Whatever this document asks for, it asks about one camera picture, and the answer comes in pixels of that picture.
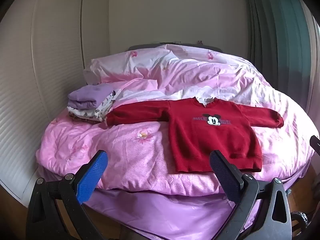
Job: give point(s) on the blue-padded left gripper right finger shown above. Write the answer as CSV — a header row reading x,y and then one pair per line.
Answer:
x,y
261,208

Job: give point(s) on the folded white patterned garment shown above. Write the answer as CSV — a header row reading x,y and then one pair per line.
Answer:
x,y
98,114

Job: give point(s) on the green curtain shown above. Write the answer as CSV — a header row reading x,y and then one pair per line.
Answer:
x,y
279,45

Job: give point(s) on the red Mickey Mouse sweater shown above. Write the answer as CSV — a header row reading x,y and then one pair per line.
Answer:
x,y
195,130

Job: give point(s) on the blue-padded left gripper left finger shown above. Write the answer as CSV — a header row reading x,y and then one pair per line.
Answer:
x,y
44,219

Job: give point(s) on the pink pillow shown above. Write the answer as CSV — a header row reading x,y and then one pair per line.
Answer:
x,y
126,66

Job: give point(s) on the white louvered wardrobe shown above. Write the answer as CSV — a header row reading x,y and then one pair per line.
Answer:
x,y
45,46

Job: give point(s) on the purple bed sheet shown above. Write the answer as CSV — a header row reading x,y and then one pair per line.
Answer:
x,y
161,205

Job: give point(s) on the folded purple garment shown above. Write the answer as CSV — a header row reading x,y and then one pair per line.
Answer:
x,y
89,96

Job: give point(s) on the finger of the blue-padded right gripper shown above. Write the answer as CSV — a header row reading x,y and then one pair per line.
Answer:
x,y
315,144

